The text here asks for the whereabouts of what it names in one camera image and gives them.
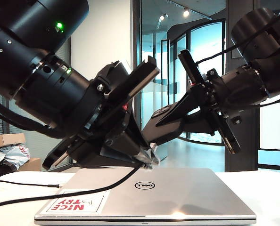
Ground silver Dell laptop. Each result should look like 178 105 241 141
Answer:
34 168 257 226

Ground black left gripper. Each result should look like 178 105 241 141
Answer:
42 56 160 170

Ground dark crumpled bag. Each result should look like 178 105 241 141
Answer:
0 160 20 181

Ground frosted glass window panel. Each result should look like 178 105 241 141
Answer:
258 10 280 170

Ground grey plastic mailing bag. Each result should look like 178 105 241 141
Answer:
0 145 31 170

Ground thin black laptop power cable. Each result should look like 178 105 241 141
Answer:
0 179 61 188

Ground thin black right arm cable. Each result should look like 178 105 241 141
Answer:
196 0 280 65

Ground black smartphone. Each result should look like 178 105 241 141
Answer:
141 105 199 145

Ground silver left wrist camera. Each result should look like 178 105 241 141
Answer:
120 60 133 76

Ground black charging cable silver plug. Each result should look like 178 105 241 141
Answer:
0 142 159 210

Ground black framed glass door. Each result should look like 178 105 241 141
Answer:
133 0 170 169

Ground small flat brown cardboard box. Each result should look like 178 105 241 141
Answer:
0 133 27 149

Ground black sleeved left arm cable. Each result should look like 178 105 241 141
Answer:
0 95 64 141

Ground curved black framed glass partition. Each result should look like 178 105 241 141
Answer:
167 20 226 147

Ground brown red cardboard box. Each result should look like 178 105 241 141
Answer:
18 157 42 172

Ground white red Nice Try sticker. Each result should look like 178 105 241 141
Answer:
40 188 112 216

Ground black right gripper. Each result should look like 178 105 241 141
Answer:
155 49 270 155

